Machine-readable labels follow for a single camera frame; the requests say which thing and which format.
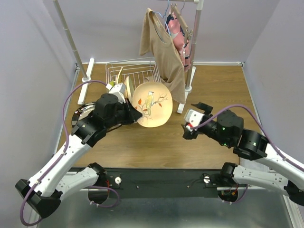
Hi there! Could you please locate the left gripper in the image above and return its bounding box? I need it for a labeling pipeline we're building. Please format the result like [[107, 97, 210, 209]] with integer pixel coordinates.
[[105, 97, 143, 129]]

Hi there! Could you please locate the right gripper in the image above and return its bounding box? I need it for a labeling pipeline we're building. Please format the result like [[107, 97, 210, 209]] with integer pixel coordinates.
[[181, 100, 231, 147]]

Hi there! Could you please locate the bird pattern plate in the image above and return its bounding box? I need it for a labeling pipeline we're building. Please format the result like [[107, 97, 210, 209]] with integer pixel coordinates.
[[124, 76, 131, 99], [132, 82, 173, 128]]

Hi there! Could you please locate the black rimmed striped plate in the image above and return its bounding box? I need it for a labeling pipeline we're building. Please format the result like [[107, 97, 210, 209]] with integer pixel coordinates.
[[71, 102, 96, 128]]

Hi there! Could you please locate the white leaf pattern plate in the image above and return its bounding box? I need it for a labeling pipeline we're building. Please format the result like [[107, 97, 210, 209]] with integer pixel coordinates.
[[129, 76, 134, 102]]

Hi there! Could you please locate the green yellow woven mat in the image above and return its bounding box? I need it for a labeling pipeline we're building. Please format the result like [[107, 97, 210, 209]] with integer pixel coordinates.
[[115, 67, 123, 84]]

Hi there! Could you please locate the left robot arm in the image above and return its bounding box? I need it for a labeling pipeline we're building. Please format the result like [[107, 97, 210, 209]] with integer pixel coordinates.
[[15, 94, 142, 219]]

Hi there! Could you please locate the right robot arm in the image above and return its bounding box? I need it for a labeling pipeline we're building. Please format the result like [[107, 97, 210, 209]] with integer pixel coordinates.
[[182, 103, 304, 206]]

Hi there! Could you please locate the white clothes rack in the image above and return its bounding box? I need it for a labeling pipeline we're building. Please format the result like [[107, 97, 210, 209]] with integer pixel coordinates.
[[53, 0, 204, 105]]

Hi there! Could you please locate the grey folded cloth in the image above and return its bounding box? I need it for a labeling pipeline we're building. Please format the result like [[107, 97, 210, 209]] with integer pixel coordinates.
[[240, 158, 270, 172]]

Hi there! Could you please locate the beige t-shirt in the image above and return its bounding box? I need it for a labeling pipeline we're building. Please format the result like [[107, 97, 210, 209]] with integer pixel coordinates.
[[139, 8, 186, 104]]

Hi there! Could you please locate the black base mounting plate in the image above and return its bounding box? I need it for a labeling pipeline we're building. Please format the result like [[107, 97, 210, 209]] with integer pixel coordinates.
[[78, 163, 247, 200]]

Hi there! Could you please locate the wooden clip hanger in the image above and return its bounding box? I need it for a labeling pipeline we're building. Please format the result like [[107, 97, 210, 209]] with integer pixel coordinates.
[[170, 0, 193, 42]]

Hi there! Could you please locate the pink patterned garment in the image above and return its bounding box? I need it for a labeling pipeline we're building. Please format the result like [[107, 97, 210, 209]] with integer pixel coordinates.
[[166, 12, 190, 72]]

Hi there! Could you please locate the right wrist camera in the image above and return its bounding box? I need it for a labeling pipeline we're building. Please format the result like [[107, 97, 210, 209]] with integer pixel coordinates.
[[184, 109, 204, 132]]

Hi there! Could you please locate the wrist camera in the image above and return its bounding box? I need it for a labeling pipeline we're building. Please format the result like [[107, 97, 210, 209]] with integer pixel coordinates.
[[105, 83, 126, 104], [184, 109, 204, 132]]

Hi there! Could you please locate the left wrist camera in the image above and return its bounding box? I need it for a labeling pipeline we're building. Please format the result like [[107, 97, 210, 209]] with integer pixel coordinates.
[[105, 83, 126, 104]]

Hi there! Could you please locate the white wire dish rack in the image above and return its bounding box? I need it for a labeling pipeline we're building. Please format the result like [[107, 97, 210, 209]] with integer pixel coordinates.
[[105, 57, 161, 88]]

